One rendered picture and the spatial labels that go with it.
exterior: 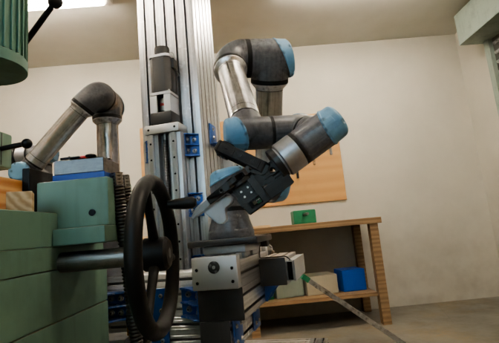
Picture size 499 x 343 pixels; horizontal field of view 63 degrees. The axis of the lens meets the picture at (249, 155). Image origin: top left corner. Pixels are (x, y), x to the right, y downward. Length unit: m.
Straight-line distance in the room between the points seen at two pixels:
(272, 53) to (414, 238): 3.39
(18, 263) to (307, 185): 3.57
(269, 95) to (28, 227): 0.78
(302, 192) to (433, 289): 1.54
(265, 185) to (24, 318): 0.46
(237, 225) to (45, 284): 0.68
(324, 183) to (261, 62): 3.01
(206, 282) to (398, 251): 3.29
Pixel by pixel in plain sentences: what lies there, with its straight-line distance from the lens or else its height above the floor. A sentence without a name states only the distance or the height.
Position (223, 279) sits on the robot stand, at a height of 0.71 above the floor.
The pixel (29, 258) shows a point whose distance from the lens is 0.75.
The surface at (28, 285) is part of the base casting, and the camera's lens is 0.75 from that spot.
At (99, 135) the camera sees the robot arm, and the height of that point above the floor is 1.26.
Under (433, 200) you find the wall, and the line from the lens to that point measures 4.49.
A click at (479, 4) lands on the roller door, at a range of 4.20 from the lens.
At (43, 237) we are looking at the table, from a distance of 0.79.
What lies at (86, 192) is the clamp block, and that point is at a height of 0.93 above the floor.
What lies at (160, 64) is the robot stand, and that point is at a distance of 1.63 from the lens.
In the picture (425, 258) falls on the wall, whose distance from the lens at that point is 4.43.
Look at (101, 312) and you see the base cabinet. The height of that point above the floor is 0.69.
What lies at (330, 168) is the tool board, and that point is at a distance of 4.18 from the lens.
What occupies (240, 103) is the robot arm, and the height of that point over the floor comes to 1.13.
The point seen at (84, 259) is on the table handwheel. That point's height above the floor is 0.81.
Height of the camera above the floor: 0.84
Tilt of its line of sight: 10 degrees up
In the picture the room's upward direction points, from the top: 5 degrees counter-clockwise
